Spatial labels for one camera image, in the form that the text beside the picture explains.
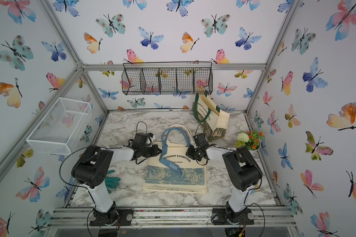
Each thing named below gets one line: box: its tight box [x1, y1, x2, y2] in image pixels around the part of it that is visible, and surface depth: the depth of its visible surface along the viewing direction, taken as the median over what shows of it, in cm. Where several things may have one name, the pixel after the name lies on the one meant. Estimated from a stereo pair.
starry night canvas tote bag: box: [142, 123, 207, 194], surface depth 90 cm
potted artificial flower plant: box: [235, 130, 266, 159], surface depth 88 cm
